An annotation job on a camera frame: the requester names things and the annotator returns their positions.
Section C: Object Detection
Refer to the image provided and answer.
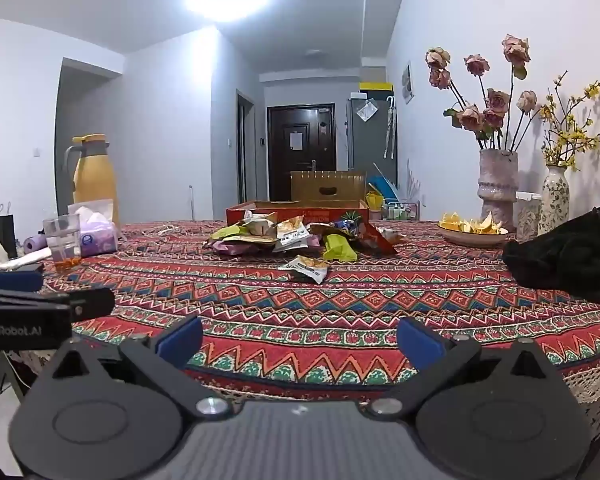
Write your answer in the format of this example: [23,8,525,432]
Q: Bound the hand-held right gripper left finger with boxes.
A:
[44,316,233,418]

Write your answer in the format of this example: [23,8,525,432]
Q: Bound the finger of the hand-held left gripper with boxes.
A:
[0,267,45,292]
[0,287,116,320]

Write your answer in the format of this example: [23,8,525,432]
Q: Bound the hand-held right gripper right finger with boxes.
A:
[366,316,556,418]

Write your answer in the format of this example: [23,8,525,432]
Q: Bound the lime green snack packet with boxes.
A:
[322,234,357,262]

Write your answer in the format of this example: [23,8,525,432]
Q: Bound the pile of assorted snack bags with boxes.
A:
[202,210,406,263]

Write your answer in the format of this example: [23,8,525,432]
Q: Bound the white chips snack packet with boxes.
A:
[278,255,330,285]

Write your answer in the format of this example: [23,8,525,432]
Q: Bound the orange cardboard box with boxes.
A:
[225,200,371,228]

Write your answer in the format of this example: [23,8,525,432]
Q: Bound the black paper bag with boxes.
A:
[0,202,18,260]

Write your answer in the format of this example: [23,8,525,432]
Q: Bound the clear glass cup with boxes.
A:
[42,214,82,272]

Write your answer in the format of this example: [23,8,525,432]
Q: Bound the purple tissue pack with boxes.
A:
[67,199,120,257]

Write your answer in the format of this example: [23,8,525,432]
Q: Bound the patterned red tablecloth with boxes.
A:
[0,217,600,441]

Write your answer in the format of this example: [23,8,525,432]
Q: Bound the yellow thermos jug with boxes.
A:
[62,134,121,226]

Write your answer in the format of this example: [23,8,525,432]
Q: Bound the cluttered storage rack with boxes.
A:
[380,199,421,221]

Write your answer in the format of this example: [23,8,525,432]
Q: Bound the glass jar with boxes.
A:
[516,191,543,241]

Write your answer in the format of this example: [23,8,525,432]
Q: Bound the blue plastic board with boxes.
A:
[371,162,401,200]

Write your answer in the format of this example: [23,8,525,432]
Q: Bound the pink ceramic vase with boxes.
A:
[477,148,520,233]

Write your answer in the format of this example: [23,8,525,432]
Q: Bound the brown cardboard carton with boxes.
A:
[290,170,368,203]

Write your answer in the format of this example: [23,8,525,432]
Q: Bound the dark brown entrance door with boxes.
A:
[267,104,337,201]

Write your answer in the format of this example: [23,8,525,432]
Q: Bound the floral white vase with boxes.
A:
[537,165,571,236]

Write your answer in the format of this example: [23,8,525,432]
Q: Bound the grey interior door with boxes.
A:
[236,89,257,206]

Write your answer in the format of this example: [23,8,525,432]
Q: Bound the grey refrigerator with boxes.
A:
[346,95,398,173]

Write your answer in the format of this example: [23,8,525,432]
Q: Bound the white folded umbrella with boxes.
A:
[384,96,397,158]

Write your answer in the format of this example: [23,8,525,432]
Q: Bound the yellow flower branches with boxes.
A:
[537,71,600,173]

